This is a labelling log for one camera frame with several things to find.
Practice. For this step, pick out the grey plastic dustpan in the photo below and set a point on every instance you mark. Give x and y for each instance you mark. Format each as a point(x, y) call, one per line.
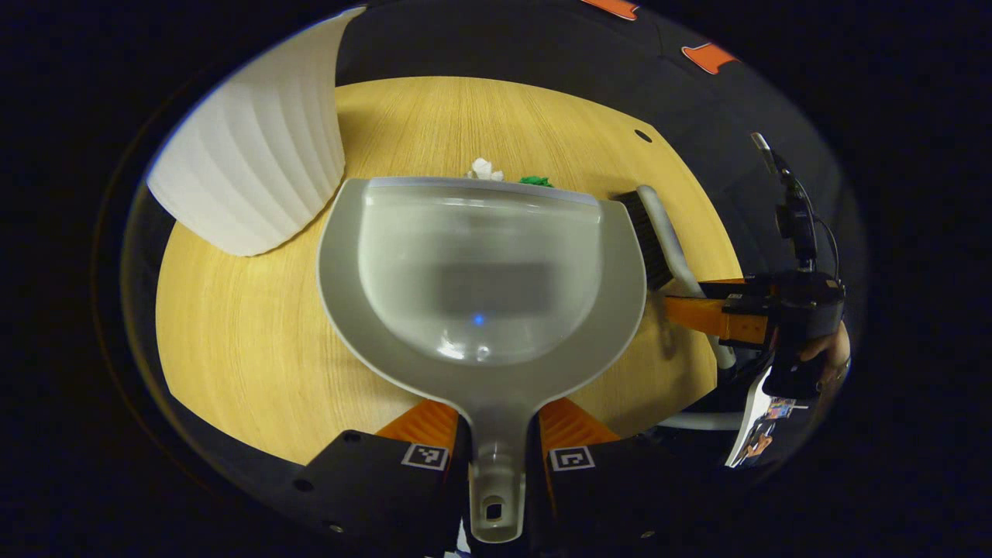
point(480, 271)

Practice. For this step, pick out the white paper scrap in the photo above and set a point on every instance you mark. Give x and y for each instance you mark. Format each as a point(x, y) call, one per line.
point(484, 169)

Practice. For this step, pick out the white printed board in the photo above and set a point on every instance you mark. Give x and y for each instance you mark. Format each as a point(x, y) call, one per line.
point(763, 426)

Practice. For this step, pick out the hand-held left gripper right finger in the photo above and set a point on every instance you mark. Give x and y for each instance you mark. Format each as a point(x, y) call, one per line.
point(620, 488)

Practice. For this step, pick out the wooden desktop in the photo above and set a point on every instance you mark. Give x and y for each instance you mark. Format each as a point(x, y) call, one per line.
point(256, 349)

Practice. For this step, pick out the white ribbed garbage bin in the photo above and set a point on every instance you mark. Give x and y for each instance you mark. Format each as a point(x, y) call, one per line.
point(256, 155)

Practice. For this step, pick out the green paper scrap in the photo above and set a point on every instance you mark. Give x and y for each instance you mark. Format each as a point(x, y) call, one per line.
point(536, 181)

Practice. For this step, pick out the small white broom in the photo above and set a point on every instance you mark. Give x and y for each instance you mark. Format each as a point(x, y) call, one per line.
point(666, 232)

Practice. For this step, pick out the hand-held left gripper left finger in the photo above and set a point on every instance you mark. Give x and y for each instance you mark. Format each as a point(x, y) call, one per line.
point(372, 480)

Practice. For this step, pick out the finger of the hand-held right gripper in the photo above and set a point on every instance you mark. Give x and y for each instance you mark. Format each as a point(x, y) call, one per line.
point(697, 314)
point(744, 288)

